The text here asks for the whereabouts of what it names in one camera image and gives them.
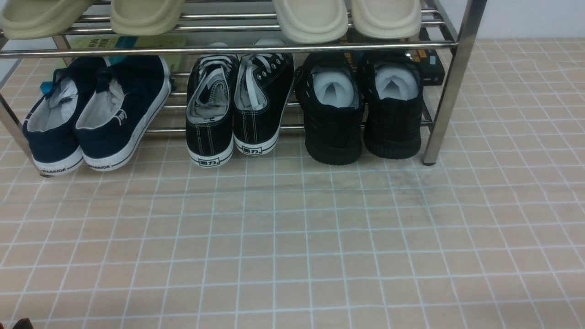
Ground black knit shoe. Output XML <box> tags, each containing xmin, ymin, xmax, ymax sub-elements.
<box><xmin>356</xmin><ymin>51</ymin><xmax>424</xmax><ymax>159</ymax></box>
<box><xmin>294</xmin><ymin>53</ymin><xmax>364</xmax><ymax>166</ymax></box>

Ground silver metal shoe rack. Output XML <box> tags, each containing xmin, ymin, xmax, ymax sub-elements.
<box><xmin>1</xmin><ymin>0</ymin><xmax>488</xmax><ymax>166</ymax></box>

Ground black white sneaker right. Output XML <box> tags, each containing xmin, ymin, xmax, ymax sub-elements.
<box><xmin>233</xmin><ymin>53</ymin><xmax>295</xmax><ymax>156</ymax></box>

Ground black white sneaker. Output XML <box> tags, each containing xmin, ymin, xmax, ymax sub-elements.
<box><xmin>233</xmin><ymin>53</ymin><xmax>295</xmax><ymax>156</ymax></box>
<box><xmin>186</xmin><ymin>53</ymin><xmax>239</xmax><ymax>168</ymax></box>

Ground black white sneaker left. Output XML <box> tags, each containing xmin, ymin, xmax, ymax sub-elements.
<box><xmin>186</xmin><ymin>53</ymin><xmax>239</xmax><ymax>168</ymax></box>

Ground cream slipper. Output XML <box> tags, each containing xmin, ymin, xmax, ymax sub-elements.
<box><xmin>272</xmin><ymin>0</ymin><xmax>349</xmax><ymax>44</ymax></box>
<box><xmin>351</xmin><ymin>0</ymin><xmax>422</xmax><ymax>39</ymax></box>

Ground cream slipper far right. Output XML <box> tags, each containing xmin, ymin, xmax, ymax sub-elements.
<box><xmin>351</xmin><ymin>0</ymin><xmax>422</xmax><ymax>39</ymax></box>

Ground navy canvas sneaker right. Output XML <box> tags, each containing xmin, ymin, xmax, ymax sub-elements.
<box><xmin>74</xmin><ymin>55</ymin><xmax>173</xmax><ymax>171</ymax></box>

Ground navy canvas sneaker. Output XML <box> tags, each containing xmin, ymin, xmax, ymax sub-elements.
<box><xmin>74</xmin><ymin>55</ymin><xmax>173</xmax><ymax>171</ymax></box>
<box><xmin>22</xmin><ymin>57</ymin><xmax>107</xmax><ymax>176</ymax></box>

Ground beige slipper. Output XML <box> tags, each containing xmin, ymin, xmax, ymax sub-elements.
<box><xmin>110</xmin><ymin>0</ymin><xmax>185</xmax><ymax>36</ymax></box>
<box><xmin>1</xmin><ymin>0</ymin><xmax>94</xmax><ymax>40</ymax></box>

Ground navy canvas sneaker left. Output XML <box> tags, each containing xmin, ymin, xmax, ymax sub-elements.
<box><xmin>22</xmin><ymin>57</ymin><xmax>107</xmax><ymax>176</ymax></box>

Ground beige slipper far left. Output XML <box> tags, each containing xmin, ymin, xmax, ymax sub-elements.
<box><xmin>1</xmin><ymin>0</ymin><xmax>94</xmax><ymax>40</ymax></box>

